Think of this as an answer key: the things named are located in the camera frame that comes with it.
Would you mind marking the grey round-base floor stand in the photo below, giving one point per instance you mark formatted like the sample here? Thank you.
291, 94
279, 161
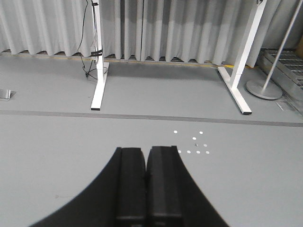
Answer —
269, 90

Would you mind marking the metal floor grate ramp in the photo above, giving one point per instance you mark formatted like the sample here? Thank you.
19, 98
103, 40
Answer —
288, 74

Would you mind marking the white left table leg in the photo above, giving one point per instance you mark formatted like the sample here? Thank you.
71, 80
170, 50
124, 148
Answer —
102, 68

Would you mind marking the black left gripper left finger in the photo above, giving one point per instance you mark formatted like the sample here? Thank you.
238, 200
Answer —
115, 198

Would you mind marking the small metal floor block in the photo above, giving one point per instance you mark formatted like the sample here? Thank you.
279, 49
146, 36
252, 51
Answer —
6, 94

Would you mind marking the white right table leg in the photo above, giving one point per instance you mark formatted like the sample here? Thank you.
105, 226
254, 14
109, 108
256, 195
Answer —
232, 80

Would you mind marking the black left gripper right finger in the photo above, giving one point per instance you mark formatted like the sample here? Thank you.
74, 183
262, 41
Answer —
173, 197

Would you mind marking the grey pleated curtain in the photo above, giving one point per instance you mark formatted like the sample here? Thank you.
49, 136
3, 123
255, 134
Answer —
203, 30

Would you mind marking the white table leg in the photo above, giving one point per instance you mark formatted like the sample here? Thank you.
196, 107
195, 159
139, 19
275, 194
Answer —
232, 80
102, 68

